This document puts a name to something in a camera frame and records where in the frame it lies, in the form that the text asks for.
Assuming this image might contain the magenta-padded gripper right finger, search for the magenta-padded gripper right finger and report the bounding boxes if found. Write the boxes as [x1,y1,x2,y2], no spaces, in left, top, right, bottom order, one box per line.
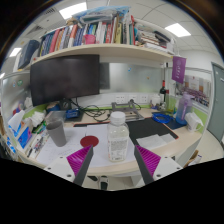
[133,144,184,187]

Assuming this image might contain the blue tissue box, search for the blue tissue box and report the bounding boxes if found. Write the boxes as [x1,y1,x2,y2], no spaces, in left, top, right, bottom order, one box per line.
[8,109,34,149]

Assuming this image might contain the purple drinking bottle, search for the purple drinking bottle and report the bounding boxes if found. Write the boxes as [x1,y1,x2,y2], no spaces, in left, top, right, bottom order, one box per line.
[175,93,194,126]

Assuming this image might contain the small blue box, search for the small blue box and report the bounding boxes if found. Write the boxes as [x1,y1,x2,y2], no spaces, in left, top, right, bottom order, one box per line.
[65,108,81,120]

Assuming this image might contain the wall shelf with books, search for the wall shelf with books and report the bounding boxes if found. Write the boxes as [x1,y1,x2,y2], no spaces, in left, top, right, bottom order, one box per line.
[14,6,183,71]

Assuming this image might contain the small white paper sheet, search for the small white paper sheet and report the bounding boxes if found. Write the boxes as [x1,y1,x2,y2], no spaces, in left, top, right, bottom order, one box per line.
[136,133,168,150]

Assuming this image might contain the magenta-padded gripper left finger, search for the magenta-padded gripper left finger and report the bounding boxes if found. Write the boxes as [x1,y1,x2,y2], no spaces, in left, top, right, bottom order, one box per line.
[43,144,95,187]

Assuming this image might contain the clear plastic box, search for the clear plastic box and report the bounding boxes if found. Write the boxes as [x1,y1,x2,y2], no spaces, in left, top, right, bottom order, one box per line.
[46,109,68,124]

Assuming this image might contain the flat round red coaster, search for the flat round red coaster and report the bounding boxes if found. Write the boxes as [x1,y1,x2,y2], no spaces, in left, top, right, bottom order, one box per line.
[79,134,100,148]

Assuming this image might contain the purple hanging banner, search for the purple hanging banner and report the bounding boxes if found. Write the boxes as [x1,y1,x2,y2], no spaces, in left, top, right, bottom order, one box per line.
[171,55,188,84]

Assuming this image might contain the white paper with handwriting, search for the white paper with handwriting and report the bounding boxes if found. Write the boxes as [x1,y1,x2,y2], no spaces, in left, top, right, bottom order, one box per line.
[35,126,88,167]

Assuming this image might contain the colourful wall poster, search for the colourful wall poster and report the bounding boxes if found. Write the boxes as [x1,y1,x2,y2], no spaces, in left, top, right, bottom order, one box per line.
[184,74,213,108]

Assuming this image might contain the black computer monitor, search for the black computer monitor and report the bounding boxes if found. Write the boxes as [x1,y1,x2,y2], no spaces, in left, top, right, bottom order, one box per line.
[29,54,101,111]

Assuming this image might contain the grey door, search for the grey door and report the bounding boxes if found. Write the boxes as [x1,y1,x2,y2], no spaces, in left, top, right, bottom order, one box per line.
[206,62,224,143]

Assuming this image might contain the coiled blue cable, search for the coiled blue cable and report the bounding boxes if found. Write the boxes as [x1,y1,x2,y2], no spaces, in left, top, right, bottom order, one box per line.
[152,112,174,125]

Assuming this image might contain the black cables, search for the black cables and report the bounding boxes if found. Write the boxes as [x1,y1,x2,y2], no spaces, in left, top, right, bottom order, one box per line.
[71,98,113,123]

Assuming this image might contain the grey metal laptop stand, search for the grey metal laptop stand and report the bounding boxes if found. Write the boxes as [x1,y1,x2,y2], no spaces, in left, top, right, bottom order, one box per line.
[110,99,145,123]

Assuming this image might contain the clear plastic water bottle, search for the clear plastic water bottle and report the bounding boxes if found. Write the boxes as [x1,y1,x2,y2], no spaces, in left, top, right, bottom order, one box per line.
[106,111,130,163]

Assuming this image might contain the dark wine bottle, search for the dark wine bottle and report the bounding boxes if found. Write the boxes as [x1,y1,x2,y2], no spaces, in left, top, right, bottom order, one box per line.
[159,79,168,103]

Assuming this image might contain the black desk mat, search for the black desk mat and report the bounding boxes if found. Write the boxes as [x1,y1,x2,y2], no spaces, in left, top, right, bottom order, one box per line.
[125,117,179,146]

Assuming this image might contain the grey paper cup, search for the grey paper cup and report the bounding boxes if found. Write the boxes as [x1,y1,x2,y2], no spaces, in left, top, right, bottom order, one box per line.
[45,119,68,148]

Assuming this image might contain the stack of white tissues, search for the stack of white tissues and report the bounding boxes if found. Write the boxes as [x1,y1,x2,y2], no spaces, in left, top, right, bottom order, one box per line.
[29,110,47,128]

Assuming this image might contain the blank white paper sheet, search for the blank white paper sheet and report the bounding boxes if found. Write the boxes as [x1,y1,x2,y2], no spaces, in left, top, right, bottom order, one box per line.
[84,123,141,168]

